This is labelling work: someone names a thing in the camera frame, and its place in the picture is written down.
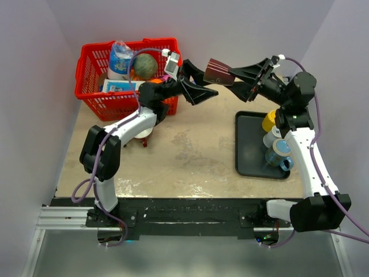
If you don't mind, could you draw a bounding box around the blue mug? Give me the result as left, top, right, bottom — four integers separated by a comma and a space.
265, 138, 294, 171

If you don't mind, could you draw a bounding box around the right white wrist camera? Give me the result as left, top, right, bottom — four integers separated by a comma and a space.
271, 54, 285, 69

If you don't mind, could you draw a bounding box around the cream white mug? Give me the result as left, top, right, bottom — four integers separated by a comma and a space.
123, 140, 132, 148

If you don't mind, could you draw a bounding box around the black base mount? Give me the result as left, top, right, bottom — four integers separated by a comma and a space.
85, 197, 292, 242

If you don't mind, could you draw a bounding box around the green melon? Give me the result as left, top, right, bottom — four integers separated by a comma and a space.
133, 53, 159, 81

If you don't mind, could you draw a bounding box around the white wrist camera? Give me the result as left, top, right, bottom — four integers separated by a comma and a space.
161, 48, 180, 81
271, 54, 285, 69

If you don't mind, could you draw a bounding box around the orange fruit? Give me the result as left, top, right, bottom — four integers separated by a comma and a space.
149, 78, 163, 84

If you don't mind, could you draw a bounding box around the grey mug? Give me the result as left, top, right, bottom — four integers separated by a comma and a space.
263, 125, 281, 148

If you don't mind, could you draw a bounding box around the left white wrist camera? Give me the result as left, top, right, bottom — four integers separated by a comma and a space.
161, 48, 180, 81

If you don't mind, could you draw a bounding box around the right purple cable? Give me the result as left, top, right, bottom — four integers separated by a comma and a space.
278, 54, 369, 245

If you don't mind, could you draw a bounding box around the blue white box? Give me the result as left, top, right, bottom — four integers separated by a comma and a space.
101, 79, 144, 93

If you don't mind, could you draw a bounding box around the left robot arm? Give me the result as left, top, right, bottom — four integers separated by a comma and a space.
80, 59, 219, 226

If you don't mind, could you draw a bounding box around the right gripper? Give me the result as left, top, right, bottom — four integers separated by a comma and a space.
224, 58, 291, 108

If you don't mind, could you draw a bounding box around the brown maroon mug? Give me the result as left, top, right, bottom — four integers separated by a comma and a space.
203, 58, 235, 87

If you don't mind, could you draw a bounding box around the yellow mug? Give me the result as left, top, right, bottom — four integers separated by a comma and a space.
262, 110, 276, 132

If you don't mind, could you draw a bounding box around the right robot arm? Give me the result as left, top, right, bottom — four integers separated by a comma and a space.
228, 55, 351, 232

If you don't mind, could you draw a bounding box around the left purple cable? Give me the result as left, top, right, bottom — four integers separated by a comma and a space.
70, 48, 171, 204

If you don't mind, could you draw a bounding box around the purple cable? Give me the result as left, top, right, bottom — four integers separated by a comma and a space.
278, 54, 369, 245
70, 48, 171, 204

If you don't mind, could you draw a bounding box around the red plastic basket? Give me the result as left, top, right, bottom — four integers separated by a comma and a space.
74, 38, 181, 121

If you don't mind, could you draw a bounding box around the dark red mug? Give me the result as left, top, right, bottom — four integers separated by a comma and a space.
134, 127, 153, 147

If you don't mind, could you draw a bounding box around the blue white plastic bag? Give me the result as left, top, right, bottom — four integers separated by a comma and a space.
107, 41, 134, 80

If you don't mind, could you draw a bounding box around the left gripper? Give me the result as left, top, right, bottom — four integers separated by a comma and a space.
160, 60, 219, 106

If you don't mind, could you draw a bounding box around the black tray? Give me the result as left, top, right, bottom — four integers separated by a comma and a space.
235, 111, 291, 180

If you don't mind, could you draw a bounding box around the pink purple toy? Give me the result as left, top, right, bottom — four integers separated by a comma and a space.
160, 74, 170, 81

